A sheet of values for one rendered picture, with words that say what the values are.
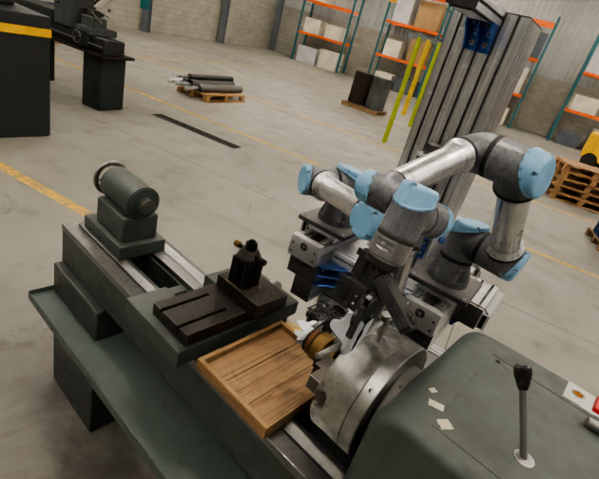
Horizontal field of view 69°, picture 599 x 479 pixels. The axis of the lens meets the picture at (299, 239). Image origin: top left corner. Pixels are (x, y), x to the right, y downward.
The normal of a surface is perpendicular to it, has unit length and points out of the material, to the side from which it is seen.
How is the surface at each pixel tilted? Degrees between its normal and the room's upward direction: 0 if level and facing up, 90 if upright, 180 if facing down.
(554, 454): 0
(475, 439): 0
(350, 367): 46
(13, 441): 0
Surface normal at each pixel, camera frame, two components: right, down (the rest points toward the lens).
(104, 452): 0.25, -0.87
